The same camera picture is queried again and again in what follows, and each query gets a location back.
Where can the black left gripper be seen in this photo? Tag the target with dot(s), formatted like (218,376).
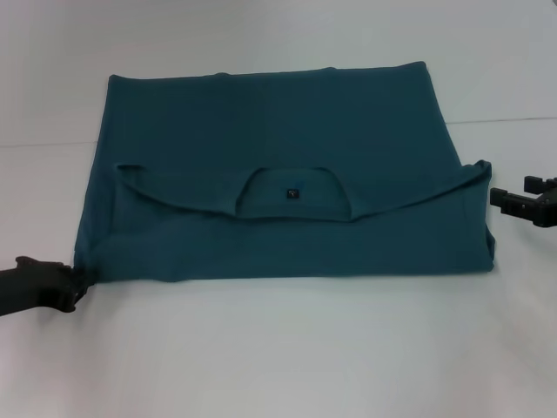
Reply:
(35,285)

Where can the teal blue FREE t-shirt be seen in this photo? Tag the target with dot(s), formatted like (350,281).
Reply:
(278,130)

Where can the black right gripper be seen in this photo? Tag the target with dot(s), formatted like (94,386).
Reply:
(546,209)

